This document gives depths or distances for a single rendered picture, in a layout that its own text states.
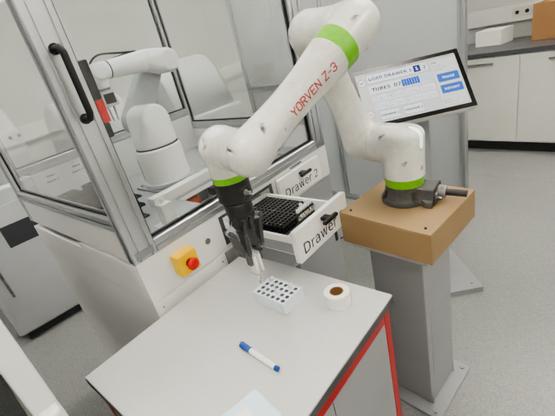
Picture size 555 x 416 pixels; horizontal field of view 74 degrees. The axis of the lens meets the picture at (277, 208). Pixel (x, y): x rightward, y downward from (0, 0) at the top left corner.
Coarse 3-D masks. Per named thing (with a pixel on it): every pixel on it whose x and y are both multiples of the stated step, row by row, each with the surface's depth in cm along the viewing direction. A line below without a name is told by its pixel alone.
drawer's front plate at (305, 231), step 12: (324, 204) 120; (336, 204) 123; (312, 216) 114; (336, 216) 124; (300, 228) 110; (312, 228) 114; (336, 228) 125; (300, 240) 110; (324, 240) 120; (300, 252) 111; (312, 252) 116
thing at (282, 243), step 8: (256, 200) 145; (296, 200) 138; (312, 200) 133; (320, 200) 132; (312, 208) 135; (264, 232) 119; (272, 232) 118; (264, 240) 121; (272, 240) 118; (280, 240) 116; (288, 240) 113; (272, 248) 121; (280, 248) 118; (288, 248) 115
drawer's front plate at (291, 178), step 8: (312, 160) 164; (296, 168) 156; (304, 168) 160; (312, 168) 165; (288, 176) 153; (296, 176) 157; (304, 176) 161; (312, 176) 165; (320, 176) 170; (280, 184) 149; (288, 184) 153; (304, 184) 161; (280, 192) 150; (288, 192) 154; (296, 192) 158
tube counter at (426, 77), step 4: (412, 76) 176; (416, 76) 176; (420, 76) 175; (424, 76) 175; (428, 76) 175; (432, 76) 175; (396, 80) 176; (400, 80) 176; (404, 80) 176; (408, 80) 176; (412, 80) 175; (416, 80) 175; (420, 80) 175; (424, 80) 175; (428, 80) 174; (396, 84) 176; (400, 84) 176; (404, 84) 175; (408, 84) 175; (412, 84) 175
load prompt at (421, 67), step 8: (416, 64) 177; (424, 64) 177; (384, 72) 178; (392, 72) 178; (400, 72) 177; (408, 72) 177; (416, 72) 176; (368, 80) 178; (376, 80) 178; (384, 80) 177
